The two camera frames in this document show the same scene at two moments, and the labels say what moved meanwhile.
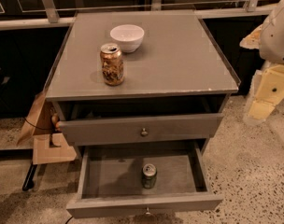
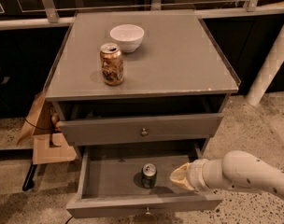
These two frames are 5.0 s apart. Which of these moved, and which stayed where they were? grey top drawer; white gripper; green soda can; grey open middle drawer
Moved: white gripper
Stayed: grey top drawer; green soda can; grey open middle drawer
